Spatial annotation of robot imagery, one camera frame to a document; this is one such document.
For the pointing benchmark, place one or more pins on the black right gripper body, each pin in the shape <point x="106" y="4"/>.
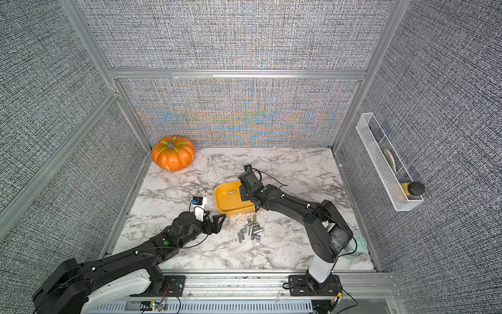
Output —
<point x="244" y="195"/>

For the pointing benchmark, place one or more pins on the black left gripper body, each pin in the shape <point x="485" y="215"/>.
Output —
<point x="199" y="228"/>

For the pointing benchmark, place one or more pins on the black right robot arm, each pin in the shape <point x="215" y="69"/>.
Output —
<point x="327" y="231"/>

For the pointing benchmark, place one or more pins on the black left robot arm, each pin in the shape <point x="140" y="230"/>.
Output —
<point x="69" y="287"/>

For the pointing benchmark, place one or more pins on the yellow plastic storage box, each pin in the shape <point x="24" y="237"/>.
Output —
<point x="229" y="201"/>

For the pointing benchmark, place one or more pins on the pile of silver sockets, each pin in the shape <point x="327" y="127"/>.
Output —
<point x="252" y="230"/>

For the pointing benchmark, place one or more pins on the orange decorative pumpkin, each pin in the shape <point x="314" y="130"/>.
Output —
<point x="173" y="153"/>

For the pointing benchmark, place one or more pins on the round beige brush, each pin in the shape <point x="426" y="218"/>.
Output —
<point x="388" y="155"/>

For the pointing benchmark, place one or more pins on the yellow bottle black cap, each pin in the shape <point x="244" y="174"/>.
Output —
<point x="413" y="188"/>

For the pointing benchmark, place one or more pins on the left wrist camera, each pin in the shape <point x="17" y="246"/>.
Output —
<point x="197" y="206"/>

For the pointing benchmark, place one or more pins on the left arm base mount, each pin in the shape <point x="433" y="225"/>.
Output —
<point x="163" y="285"/>

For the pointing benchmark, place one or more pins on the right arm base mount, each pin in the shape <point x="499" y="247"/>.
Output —
<point x="306" y="285"/>

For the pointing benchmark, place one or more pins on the clear wall-mounted shelf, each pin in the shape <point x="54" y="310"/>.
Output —
<point x="392" y="172"/>

